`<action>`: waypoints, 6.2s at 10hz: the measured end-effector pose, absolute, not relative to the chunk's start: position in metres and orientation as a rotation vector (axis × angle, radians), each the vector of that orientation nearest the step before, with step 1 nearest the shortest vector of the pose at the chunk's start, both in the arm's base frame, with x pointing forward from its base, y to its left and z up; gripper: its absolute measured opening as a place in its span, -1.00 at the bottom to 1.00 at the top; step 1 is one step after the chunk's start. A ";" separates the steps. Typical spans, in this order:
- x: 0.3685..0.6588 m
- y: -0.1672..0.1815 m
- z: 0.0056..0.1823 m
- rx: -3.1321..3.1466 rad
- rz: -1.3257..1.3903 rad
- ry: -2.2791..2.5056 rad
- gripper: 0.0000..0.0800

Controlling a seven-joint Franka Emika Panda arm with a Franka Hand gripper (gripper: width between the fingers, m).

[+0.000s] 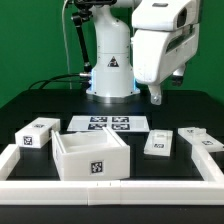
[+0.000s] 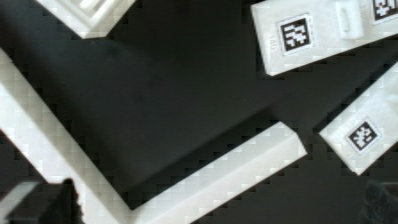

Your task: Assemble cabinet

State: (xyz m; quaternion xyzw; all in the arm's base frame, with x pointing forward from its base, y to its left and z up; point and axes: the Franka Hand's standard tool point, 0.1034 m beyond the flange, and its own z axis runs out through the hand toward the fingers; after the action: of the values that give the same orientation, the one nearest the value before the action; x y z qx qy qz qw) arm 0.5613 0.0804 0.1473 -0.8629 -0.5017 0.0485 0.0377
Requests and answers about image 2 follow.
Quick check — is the white cabinet body box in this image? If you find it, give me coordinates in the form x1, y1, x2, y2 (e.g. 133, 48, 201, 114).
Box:
36, 0, 137, 39

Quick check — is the white U-shaped obstacle fence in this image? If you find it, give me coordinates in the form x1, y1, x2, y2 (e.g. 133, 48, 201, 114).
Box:
0, 50, 306, 224

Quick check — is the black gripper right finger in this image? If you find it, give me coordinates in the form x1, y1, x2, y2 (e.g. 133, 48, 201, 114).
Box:
359, 181, 398, 224

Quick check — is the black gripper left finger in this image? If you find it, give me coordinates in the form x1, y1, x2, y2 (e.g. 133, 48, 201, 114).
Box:
0, 179, 78, 224

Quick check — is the white cabinet door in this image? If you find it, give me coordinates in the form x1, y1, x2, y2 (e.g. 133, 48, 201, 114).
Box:
250, 0, 398, 76
320, 63, 398, 175

